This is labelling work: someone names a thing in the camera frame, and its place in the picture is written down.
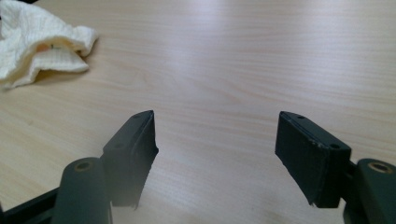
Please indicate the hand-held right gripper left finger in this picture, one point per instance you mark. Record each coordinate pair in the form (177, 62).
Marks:
(130, 155)

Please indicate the white waffle cloth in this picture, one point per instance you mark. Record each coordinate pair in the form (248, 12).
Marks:
(28, 34)

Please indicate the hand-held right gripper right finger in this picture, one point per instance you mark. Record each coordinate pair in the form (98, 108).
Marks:
(308, 161)

